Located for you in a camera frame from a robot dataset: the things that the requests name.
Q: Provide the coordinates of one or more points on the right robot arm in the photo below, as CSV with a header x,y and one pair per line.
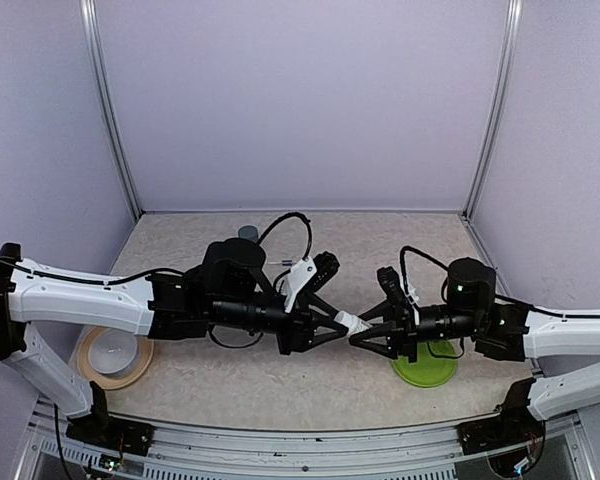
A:
x,y
501,328

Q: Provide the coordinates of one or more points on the white bowl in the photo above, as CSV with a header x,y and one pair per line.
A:
x,y
114,353

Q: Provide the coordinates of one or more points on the left aluminium frame post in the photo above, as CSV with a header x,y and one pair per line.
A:
x,y
89,16

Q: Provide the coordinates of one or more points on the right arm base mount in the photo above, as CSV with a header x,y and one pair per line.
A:
x,y
514,423

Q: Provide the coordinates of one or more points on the green plate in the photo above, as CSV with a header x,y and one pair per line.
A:
x,y
436,364

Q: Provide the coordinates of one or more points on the aluminium frame post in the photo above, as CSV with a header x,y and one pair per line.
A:
x,y
89,16
497,107

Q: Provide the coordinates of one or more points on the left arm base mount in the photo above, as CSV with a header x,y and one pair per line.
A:
x,y
100,429

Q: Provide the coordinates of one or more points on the clear plastic pill organizer box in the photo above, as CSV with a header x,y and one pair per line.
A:
x,y
286,263

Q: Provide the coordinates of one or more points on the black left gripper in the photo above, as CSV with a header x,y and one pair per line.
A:
x,y
299,336

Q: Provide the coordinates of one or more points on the small white pill bottle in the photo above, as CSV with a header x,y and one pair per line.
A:
x,y
353,323

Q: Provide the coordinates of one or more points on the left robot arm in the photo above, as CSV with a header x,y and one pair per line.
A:
x,y
229,288

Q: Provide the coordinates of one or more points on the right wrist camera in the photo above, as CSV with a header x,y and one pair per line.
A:
x,y
392,285

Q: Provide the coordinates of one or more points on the beige plate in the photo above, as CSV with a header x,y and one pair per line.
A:
x,y
146,352

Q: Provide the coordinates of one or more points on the front aluminium rail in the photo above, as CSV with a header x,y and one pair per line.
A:
x,y
181,451

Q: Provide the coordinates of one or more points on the right aluminium frame post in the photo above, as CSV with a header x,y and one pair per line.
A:
x,y
497,107

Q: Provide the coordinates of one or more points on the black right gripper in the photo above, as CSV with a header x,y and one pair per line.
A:
x,y
400,327

